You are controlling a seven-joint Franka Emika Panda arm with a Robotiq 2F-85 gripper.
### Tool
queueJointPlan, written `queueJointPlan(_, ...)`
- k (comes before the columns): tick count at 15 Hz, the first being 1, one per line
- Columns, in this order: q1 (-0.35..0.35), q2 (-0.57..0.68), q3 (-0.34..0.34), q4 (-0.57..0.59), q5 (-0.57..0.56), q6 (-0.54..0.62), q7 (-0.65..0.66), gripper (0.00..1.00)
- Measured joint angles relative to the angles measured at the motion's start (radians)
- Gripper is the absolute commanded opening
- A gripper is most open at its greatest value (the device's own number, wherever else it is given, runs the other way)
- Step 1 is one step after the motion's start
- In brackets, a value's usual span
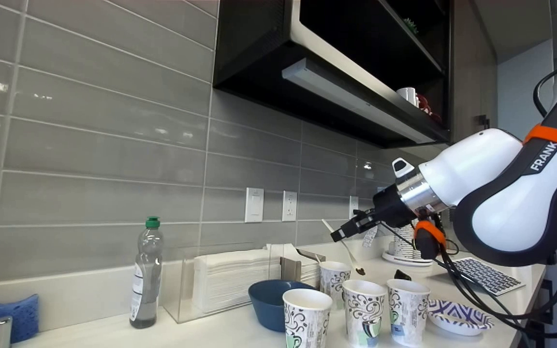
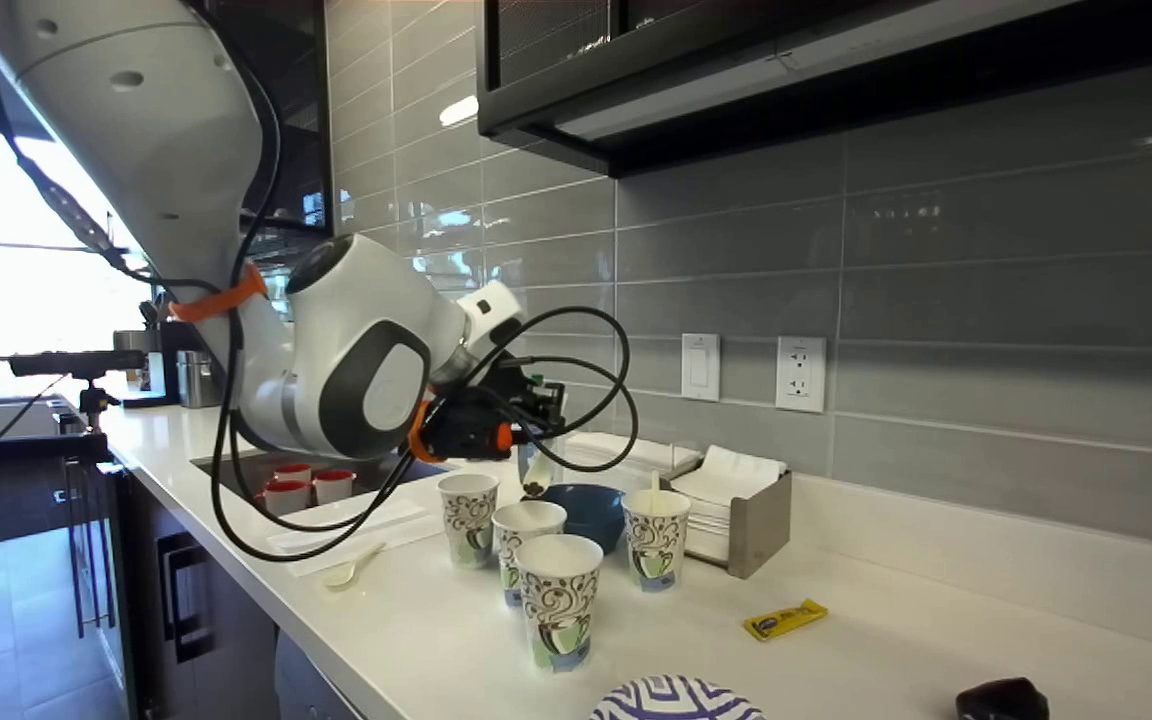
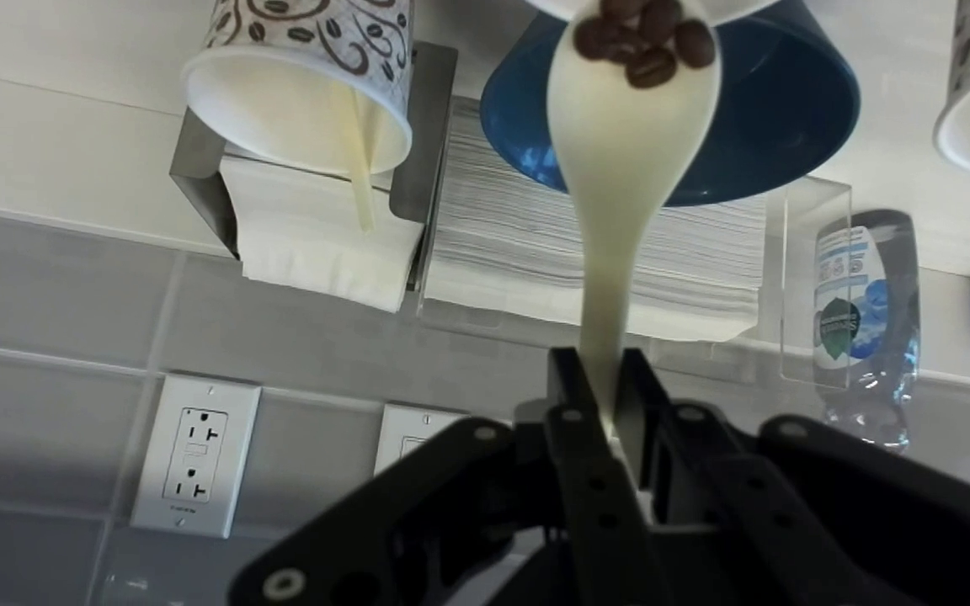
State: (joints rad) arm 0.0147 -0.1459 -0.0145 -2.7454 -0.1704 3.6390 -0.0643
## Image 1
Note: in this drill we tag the white wall socket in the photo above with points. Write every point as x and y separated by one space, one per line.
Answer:
289 206
353 205

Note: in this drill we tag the white keyboard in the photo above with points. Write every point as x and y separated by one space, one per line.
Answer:
489 276

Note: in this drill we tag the tall grey cabinet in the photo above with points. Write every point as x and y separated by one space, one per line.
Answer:
472 72

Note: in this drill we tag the black wall cabinet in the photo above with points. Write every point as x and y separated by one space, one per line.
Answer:
254 48

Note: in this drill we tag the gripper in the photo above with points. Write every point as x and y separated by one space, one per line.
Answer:
390 208

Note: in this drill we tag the purple patterned paper plate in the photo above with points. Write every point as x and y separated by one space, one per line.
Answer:
460 316

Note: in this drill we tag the small green plant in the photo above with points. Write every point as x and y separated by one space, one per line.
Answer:
410 25

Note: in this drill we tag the white mug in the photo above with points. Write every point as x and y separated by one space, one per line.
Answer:
406 95

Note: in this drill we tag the white plastic spoon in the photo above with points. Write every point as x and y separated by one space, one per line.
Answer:
344 247

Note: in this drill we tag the stack of paper cups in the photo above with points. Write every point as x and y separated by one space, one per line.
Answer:
404 244

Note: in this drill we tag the patterned paper cup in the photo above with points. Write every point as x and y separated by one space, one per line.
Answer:
307 321
332 282
364 314
408 314

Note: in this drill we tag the white wall switch plate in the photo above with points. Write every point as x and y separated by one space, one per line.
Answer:
254 205

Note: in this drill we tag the blue bowl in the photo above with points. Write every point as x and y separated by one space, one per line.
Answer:
266 304

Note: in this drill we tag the clear acrylic napkin holder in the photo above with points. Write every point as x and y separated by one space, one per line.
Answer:
182 295

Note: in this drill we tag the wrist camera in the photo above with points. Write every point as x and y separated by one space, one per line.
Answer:
427 241

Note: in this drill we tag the stack of white paper napkins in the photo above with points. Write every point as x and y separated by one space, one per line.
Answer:
225 282

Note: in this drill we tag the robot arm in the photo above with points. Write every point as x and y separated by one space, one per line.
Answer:
476 169

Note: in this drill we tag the small black object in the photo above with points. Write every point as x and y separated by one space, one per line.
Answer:
402 275

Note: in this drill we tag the blue sponge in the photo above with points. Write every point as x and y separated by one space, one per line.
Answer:
3 316

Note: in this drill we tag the clear bottle with green cap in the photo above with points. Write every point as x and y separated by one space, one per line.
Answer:
146 285

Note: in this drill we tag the stack of paper plates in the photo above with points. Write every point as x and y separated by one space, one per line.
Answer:
404 261

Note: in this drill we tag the red mug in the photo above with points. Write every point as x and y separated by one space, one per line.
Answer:
424 104

